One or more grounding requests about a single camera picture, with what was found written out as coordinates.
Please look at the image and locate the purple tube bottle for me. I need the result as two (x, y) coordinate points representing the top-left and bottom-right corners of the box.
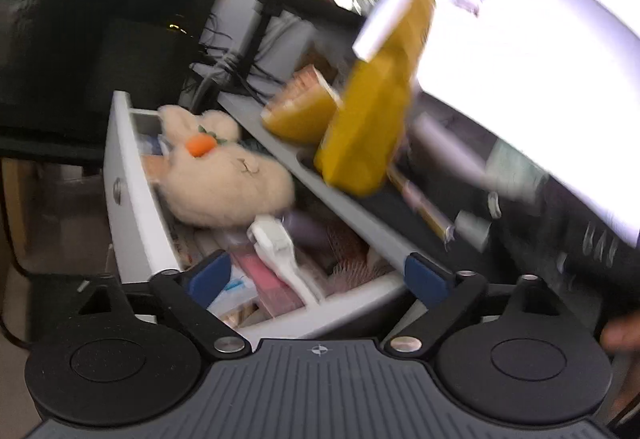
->
(281, 211), (330, 249)

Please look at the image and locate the silver pink metal rod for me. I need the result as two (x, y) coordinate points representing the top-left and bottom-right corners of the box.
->
(387, 165), (454, 247)

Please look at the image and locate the beige plush bunny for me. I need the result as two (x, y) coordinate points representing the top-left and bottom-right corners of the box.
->
(157, 106), (295, 228)

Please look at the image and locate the AOC computer monitor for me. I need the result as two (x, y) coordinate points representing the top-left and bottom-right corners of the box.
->
(351, 0), (640, 250)

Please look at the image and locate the black keyboard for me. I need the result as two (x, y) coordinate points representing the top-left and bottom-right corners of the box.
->
(538, 214), (639, 284)

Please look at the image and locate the black computer tower case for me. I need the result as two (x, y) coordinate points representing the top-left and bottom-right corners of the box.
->
(1, 0), (215, 161)

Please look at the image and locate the white teal product box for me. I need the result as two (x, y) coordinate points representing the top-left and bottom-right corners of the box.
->
(485, 139), (549, 204)

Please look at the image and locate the person's right hand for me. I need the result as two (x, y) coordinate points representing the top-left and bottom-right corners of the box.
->
(601, 312), (640, 351)

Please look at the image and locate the white folding handle gadget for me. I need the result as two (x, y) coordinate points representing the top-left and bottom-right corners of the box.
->
(247, 215), (319, 306)

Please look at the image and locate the white paper roll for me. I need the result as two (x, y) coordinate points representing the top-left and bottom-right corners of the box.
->
(407, 113), (495, 191)

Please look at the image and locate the white desk drawer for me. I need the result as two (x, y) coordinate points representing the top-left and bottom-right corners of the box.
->
(103, 92), (410, 346)

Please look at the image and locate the pink hair brush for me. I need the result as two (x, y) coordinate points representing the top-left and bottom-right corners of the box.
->
(326, 222), (394, 294)

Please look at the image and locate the yellow tiger snack bag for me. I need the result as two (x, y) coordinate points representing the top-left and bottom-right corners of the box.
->
(314, 0), (435, 198)

